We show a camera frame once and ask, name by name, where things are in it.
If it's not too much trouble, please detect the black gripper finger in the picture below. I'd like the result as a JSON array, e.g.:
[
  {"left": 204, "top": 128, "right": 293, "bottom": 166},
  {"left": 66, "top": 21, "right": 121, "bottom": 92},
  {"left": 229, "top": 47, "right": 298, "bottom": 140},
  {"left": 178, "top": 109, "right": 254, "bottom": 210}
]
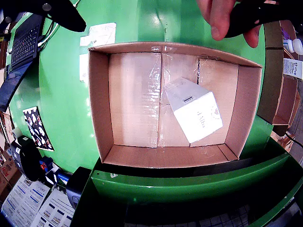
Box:
[
  {"left": 0, "top": 0, "right": 87, "bottom": 33},
  {"left": 223, "top": 0, "right": 303, "bottom": 38}
]

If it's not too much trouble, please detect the white d'Alba carton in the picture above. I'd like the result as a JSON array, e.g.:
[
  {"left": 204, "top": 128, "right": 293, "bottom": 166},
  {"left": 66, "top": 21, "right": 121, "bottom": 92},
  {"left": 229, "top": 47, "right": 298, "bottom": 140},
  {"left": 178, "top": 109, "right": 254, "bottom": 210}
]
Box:
[{"left": 163, "top": 76, "right": 223, "bottom": 144}]

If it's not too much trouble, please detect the divided cardboard box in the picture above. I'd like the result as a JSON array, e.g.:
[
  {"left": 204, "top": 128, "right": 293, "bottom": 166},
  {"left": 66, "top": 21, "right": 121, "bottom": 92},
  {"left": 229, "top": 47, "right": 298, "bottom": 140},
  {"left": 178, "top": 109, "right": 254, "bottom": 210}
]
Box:
[{"left": 257, "top": 20, "right": 303, "bottom": 137}]

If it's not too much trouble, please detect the shallow cardboard tray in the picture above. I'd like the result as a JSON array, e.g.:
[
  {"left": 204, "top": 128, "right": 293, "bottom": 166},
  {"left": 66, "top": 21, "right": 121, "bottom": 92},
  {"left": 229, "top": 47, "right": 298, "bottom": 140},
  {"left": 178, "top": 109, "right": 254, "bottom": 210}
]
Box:
[{"left": 88, "top": 42, "right": 263, "bottom": 169}]

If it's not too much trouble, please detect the printed brown cardboard box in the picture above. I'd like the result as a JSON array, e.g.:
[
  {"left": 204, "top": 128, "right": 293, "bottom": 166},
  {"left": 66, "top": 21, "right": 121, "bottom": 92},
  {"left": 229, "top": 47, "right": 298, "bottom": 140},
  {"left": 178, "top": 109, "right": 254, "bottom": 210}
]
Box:
[{"left": 271, "top": 131, "right": 296, "bottom": 153}]

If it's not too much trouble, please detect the brown box red print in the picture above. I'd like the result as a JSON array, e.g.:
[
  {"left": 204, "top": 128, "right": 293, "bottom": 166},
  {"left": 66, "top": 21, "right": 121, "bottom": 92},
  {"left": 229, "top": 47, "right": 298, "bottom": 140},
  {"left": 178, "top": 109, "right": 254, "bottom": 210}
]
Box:
[{"left": 0, "top": 146, "right": 22, "bottom": 201}]

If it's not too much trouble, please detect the black box device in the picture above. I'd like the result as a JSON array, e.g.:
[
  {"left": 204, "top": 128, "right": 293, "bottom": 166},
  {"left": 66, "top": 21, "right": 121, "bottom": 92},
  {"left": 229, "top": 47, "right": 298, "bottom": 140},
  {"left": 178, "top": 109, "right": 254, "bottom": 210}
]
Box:
[{"left": 65, "top": 166, "right": 92, "bottom": 210}]

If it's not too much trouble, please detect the bare human hand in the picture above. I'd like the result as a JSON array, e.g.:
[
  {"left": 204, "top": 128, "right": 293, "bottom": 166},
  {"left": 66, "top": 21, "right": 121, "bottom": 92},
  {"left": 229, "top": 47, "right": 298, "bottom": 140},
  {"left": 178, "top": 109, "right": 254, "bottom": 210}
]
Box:
[{"left": 196, "top": 0, "right": 262, "bottom": 49}]

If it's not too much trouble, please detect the white plastic bottle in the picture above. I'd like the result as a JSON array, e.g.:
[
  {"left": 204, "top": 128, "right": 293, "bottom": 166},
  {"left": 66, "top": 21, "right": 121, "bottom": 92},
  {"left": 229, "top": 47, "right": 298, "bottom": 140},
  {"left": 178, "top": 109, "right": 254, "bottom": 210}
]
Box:
[{"left": 282, "top": 37, "right": 303, "bottom": 54}]

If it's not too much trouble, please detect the white scribbled paper patch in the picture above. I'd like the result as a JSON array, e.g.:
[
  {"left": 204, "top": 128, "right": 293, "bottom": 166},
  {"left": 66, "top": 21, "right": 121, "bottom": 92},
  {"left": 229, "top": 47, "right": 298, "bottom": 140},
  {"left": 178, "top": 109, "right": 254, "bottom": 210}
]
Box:
[{"left": 79, "top": 22, "right": 117, "bottom": 83}]

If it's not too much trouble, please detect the black laptop keyboard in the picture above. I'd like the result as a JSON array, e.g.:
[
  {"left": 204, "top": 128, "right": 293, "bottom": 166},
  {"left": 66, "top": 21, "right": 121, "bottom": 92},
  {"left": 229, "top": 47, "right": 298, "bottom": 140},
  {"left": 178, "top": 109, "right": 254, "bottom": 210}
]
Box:
[{"left": 8, "top": 13, "right": 45, "bottom": 71}]

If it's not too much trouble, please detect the white printed small carton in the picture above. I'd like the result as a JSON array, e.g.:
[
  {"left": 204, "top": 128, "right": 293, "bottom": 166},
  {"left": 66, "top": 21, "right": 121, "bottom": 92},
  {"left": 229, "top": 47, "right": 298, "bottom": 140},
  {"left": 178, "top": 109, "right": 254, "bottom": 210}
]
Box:
[{"left": 282, "top": 58, "right": 303, "bottom": 80}]

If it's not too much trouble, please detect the dark blue flat panel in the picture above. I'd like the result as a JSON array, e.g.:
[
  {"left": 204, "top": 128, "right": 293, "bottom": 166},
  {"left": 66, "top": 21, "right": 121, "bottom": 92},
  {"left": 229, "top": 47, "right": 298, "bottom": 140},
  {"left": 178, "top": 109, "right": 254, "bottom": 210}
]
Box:
[{"left": 0, "top": 60, "right": 33, "bottom": 113}]

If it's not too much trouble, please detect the black patterned card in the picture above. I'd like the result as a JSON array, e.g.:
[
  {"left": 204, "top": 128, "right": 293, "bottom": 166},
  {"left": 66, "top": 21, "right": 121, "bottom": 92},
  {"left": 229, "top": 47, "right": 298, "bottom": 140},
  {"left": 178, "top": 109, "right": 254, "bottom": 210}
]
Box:
[{"left": 23, "top": 106, "right": 54, "bottom": 151}]

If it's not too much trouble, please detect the black rounded pouch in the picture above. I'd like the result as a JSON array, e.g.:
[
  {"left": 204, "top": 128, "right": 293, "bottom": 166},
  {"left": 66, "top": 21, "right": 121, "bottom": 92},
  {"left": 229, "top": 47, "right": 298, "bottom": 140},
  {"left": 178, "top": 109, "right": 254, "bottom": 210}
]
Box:
[{"left": 18, "top": 136, "right": 45, "bottom": 182}]

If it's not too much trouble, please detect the white printed paper sheet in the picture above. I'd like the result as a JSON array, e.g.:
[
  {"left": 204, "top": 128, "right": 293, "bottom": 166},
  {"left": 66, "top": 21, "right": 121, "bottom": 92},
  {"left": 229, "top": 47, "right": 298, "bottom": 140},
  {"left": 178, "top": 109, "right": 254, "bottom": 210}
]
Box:
[
  {"left": 30, "top": 188, "right": 74, "bottom": 227},
  {"left": 1, "top": 175, "right": 51, "bottom": 227}
]

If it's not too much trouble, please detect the green metal rack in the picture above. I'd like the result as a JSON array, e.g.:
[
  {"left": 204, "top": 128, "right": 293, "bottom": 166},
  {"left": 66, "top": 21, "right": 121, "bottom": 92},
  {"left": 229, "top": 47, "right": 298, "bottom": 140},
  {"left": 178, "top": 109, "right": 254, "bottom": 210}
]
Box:
[{"left": 68, "top": 136, "right": 303, "bottom": 227}]

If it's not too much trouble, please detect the white cable with adapter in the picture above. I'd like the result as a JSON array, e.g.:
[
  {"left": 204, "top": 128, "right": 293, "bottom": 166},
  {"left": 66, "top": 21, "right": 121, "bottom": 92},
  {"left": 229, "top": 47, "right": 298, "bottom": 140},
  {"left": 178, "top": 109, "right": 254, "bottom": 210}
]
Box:
[{"left": 37, "top": 0, "right": 81, "bottom": 48}]

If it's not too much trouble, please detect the black cable over cardboard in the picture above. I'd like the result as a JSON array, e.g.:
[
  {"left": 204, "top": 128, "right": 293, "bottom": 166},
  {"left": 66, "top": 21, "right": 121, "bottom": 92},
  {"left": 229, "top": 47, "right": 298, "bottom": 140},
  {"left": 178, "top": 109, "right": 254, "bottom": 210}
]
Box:
[{"left": 285, "top": 131, "right": 303, "bottom": 145}]

